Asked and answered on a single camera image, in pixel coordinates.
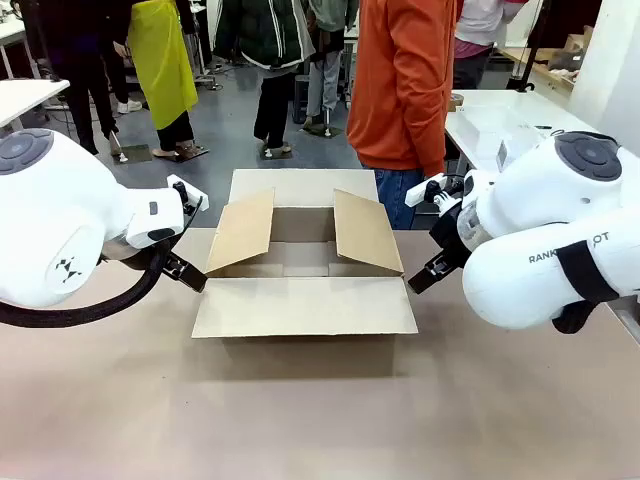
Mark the person in pink white top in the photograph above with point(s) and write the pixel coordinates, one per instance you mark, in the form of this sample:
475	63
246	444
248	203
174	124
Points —
475	25

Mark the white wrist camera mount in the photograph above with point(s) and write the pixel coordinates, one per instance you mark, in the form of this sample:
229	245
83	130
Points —
420	192
196	196

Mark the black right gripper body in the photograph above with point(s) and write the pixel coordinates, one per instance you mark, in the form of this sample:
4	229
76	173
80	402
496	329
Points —
450	230

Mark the clear plastic box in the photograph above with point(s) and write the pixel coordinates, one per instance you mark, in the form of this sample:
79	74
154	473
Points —
485	130

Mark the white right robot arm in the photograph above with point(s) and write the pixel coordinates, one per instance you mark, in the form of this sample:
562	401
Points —
540	200

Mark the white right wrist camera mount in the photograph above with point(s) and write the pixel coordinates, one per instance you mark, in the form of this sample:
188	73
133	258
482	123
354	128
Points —
420	192

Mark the white background desk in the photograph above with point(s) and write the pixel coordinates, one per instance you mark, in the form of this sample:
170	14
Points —
10	35

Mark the dark floor mat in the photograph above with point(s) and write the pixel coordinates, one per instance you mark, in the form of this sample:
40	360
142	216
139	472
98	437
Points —
320	131
135	152
192	152
277	152

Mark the person in orange hoodie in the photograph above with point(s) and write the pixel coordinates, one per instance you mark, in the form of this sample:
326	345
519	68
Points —
385	75

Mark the black stand pole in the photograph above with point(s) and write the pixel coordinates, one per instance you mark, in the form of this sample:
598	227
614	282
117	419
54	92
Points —
531	45

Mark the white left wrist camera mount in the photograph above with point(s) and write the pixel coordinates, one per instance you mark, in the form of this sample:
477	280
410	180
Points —
196	196

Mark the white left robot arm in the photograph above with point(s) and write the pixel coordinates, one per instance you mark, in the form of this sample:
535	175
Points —
50	215

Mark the person in yellow apron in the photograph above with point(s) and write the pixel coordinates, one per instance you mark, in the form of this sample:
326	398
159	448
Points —
160	65

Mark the person in gray trousers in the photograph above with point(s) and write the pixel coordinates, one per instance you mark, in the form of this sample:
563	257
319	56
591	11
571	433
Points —
325	75

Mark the person in black clothes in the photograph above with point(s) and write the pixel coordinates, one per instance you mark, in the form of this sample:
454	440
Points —
80	50

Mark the person in dark green jacket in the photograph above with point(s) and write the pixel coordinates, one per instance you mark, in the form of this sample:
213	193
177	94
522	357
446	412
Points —
270	35

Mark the white side table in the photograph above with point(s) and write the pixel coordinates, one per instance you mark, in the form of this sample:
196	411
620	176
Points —
30	95

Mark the brown packing tape roll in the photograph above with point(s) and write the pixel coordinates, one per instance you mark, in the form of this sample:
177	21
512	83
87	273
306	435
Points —
455	102

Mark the brown cardboard box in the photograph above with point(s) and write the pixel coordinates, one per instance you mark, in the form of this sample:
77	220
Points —
300	310

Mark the stacked cardboard boxes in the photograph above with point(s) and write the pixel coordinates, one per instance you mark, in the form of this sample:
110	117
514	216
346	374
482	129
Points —
575	47

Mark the person's right forearm orange sleeve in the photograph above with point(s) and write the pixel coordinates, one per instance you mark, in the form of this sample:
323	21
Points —
432	135

